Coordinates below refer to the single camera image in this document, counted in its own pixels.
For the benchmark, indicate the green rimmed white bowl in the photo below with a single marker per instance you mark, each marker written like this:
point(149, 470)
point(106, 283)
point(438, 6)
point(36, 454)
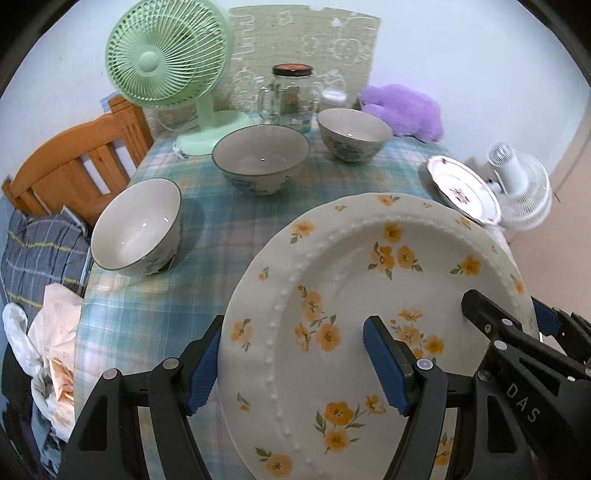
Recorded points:
point(353, 127)
point(134, 226)
point(258, 152)

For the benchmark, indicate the crumpled white cloth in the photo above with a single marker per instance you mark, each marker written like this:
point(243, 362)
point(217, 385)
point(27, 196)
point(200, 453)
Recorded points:
point(57, 318)

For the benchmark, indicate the large yellow floral plate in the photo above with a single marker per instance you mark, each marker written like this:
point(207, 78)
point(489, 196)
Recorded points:
point(346, 277)

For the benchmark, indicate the white plastic bag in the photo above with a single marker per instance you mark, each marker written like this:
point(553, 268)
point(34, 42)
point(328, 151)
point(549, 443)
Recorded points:
point(18, 332)

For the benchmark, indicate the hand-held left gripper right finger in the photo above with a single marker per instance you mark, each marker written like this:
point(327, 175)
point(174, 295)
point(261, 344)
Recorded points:
point(388, 364)

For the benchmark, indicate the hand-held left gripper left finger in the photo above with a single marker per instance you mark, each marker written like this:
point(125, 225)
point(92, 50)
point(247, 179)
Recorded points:
point(203, 369)

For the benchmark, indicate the grey plaid pillow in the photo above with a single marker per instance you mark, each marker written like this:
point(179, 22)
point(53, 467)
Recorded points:
point(41, 258)

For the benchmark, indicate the white standing fan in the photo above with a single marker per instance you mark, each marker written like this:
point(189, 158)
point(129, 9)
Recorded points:
point(526, 198)

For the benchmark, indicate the glass mug jar black lid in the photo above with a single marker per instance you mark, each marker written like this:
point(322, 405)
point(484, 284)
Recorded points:
point(291, 99)

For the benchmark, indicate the blue plaid tablecloth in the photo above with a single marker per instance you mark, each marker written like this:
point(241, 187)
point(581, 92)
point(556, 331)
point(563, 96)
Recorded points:
point(221, 258)

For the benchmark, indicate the wooden bed headboard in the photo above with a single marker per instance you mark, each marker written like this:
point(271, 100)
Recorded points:
point(60, 170)

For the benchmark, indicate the purple plush toy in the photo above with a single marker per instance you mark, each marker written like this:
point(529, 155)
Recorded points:
point(406, 110)

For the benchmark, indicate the clear cotton swab container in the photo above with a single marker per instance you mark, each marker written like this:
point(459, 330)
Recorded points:
point(333, 97)

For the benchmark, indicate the small red floral plate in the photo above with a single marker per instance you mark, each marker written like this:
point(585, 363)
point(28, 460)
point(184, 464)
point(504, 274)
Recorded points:
point(457, 184)

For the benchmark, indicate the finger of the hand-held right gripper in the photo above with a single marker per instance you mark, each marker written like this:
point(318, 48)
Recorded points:
point(547, 321)
point(482, 311)

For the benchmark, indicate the beige sheep print wall cloth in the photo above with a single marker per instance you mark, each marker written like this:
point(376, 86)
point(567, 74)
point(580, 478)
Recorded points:
point(277, 41)

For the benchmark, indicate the green desk fan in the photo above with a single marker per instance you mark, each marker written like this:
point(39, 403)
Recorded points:
point(152, 60)

